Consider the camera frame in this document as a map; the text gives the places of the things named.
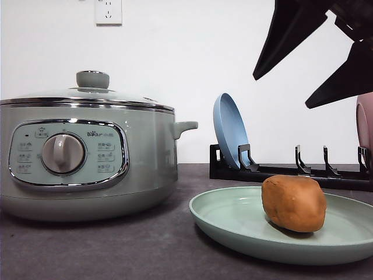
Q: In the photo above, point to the black plate rack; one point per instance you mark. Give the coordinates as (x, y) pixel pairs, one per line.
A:
(249, 170)

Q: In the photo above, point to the white wall socket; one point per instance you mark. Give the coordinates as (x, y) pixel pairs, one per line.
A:
(109, 13)

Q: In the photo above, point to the glass steamer lid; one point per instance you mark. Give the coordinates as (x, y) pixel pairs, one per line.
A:
(92, 90)

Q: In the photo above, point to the brown potato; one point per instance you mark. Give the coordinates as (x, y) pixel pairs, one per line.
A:
(295, 203)

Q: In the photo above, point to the green electric steamer pot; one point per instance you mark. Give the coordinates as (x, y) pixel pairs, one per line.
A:
(86, 160)

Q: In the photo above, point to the pink plate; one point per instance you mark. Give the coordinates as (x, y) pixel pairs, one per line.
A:
(364, 120)

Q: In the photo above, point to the blue plate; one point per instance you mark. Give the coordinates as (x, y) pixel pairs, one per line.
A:
(230, 128)

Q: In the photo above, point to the green plate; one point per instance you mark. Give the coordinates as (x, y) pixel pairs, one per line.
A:
(234, 220)

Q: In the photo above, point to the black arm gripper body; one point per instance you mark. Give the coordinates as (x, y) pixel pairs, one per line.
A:
(354, 17)

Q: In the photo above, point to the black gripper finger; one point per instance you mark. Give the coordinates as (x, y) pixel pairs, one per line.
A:
(293, 21)
(354, 78)

